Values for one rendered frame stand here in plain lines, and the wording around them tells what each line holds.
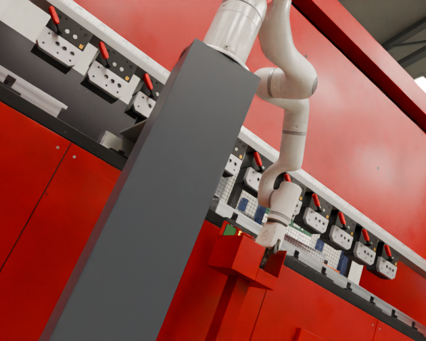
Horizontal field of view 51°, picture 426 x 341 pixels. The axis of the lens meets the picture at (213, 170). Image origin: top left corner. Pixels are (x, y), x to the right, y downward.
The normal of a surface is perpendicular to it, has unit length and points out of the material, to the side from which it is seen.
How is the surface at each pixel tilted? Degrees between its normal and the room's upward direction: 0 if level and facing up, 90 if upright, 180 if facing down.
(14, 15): 90
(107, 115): 90
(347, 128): 90
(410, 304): 90
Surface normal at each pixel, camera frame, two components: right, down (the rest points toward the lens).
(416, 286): -0.75, -0.49
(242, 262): 0.52, -0.12
